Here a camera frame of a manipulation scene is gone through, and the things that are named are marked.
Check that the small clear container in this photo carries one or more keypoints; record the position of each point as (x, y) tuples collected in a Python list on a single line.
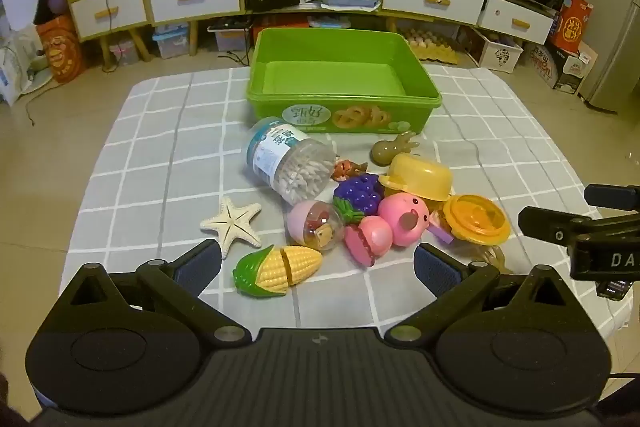
[(124, 53)]

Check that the brown octopus toy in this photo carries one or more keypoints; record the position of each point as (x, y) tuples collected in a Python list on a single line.
[(387, 152)]

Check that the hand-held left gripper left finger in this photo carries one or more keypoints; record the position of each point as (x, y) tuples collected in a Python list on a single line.
[(200, 264)]

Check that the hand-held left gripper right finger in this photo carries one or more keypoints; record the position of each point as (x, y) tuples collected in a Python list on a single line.
[(436, 269)]

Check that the clear cotton swab jar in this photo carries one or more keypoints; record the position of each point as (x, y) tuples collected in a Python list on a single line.
[(280, 157)]

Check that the translucent amber toy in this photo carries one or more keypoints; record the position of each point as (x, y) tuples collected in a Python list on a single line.
[(492, 255)]

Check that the pink clear capsule egg toy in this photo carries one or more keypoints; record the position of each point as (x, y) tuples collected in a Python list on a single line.
[(310, 222)]

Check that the printed cardboard carton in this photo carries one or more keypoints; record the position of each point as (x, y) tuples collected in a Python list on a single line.
[(560, 67)]

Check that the clear blue-lid storage box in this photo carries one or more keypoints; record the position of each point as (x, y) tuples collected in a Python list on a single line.
[(172, 42)]

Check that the orange printed bag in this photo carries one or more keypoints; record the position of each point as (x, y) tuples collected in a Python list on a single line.
[(60, 52)]

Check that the red printed box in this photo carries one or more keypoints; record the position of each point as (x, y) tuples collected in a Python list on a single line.
[(572, 24)]

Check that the silver refrigerator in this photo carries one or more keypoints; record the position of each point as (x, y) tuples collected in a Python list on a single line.
[(607, 7)]

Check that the grey checked tablecloth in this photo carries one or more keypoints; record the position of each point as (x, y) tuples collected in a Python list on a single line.
[(150, 157)]

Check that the yellow toy pot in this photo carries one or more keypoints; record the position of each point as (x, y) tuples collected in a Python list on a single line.
[(420, 177)]

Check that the pink pig ball toy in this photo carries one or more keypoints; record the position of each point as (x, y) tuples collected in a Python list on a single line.
[(400, 217)]

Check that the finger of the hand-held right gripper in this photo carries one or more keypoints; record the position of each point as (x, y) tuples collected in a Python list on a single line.
[(612, 196), (550, 224)]

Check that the orange toy lid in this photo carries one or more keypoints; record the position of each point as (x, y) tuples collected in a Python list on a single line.
[(475, 222)]

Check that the green plastic box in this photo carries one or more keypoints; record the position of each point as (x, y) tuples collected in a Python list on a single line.
[(340, 74)]

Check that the white printed storage box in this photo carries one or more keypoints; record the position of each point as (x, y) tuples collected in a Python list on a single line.
[(500, 54)]

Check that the cream starfish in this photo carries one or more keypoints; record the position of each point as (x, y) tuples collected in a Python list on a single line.
[(230, 224)]

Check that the tray of eggs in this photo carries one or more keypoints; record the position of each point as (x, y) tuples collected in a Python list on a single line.
[(430, 44)]

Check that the pink toy peach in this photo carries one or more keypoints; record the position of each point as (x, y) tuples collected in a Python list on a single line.
[(377, 234)]

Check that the small pink box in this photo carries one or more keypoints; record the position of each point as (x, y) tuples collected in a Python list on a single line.
[(440, 232)]

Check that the small orange figurine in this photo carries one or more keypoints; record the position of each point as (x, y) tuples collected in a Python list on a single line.
[(345, 169)]

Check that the purple toy grapes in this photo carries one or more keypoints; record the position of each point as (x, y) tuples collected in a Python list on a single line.
[(357, 194)]

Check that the toy corn cob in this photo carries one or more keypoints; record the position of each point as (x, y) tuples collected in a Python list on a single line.
[(295, 264)]

